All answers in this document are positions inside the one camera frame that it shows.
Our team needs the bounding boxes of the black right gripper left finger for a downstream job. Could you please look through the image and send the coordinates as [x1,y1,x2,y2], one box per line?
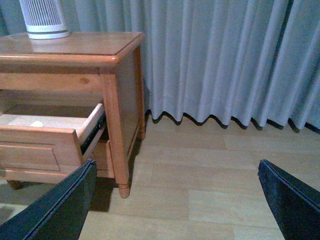
[0,159,97,240]

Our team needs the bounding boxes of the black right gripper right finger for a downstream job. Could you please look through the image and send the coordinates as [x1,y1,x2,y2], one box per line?
[258,159,320,240]

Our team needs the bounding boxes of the wooden drawer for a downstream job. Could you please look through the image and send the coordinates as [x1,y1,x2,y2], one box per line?
[0,103,107,183]
[90,140,115,178]

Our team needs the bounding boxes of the white medicine bottle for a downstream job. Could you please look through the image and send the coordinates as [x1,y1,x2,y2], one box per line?
[29,121,44,128]

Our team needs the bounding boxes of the wooden nightstand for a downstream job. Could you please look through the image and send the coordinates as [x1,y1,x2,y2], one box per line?
[0,32,145,198]

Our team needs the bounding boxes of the grey curtain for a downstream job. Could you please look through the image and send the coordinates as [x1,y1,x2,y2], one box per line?
[0,0,320,131]

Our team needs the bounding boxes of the white slatted air purifier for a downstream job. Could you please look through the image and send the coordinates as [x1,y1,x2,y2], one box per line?
[19,0,70,40]

